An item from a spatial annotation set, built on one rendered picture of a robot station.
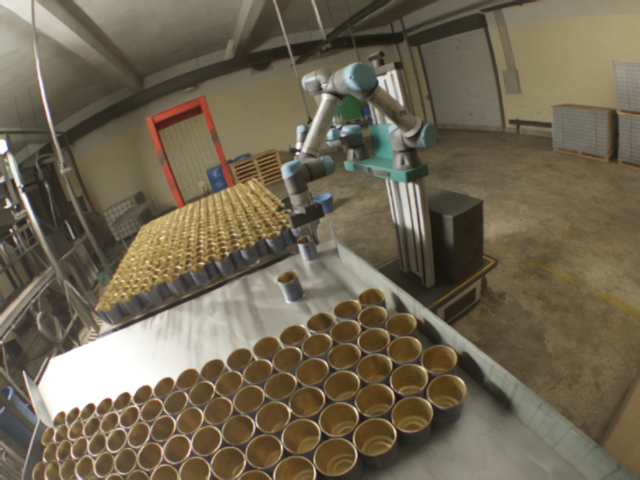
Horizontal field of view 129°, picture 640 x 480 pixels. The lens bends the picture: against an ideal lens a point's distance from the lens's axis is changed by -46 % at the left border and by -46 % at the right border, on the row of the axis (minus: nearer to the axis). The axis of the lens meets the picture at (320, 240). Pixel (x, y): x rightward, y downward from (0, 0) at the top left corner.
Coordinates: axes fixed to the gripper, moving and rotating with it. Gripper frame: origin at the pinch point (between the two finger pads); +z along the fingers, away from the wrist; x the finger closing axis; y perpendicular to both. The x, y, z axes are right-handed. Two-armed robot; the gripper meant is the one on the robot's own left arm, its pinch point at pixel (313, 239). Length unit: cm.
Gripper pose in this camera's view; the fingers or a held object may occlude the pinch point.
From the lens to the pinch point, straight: 110.6
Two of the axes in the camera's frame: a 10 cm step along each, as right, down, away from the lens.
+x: -8.9, 3.8, -2.4
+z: 2.6, 8.7, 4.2
